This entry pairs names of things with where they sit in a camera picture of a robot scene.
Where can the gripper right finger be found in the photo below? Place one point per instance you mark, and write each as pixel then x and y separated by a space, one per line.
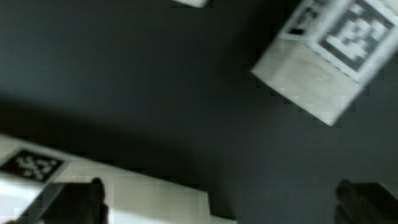
pixel 367 204

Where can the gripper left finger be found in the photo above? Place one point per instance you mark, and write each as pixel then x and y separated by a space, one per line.
pixel 68 204

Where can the white square tabletop part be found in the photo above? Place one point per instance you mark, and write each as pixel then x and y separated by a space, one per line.
pixel 146 200

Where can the white table leg with tag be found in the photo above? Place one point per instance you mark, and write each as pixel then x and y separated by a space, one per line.
pixel 330 52

